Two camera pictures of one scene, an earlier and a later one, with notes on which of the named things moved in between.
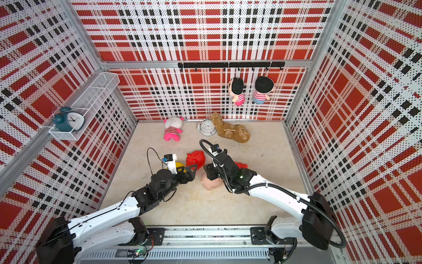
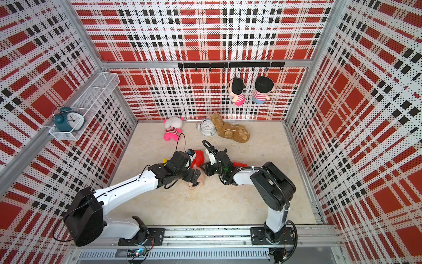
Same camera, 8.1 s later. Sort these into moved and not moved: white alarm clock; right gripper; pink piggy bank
Moved: pink piggy bank
Not moved: right gripper; white alarm clock
